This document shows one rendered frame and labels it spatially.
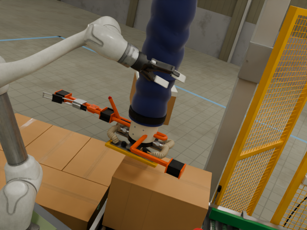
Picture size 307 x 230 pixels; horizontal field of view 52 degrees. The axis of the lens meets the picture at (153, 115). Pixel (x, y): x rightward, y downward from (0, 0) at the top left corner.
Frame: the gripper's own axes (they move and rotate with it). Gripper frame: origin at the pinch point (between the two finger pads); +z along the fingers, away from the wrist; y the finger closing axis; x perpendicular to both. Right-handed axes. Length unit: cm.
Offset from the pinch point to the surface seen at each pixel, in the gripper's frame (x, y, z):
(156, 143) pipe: -17, -55, 30
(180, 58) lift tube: 24.6, -23.8, 11.0
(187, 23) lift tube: 37.5, -13.1, 3.1
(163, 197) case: -45, -51, 45
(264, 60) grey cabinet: 82, -59, 99
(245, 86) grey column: 66, -80, 104
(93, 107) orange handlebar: -7, -80, -8
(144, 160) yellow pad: -29, -52, 25
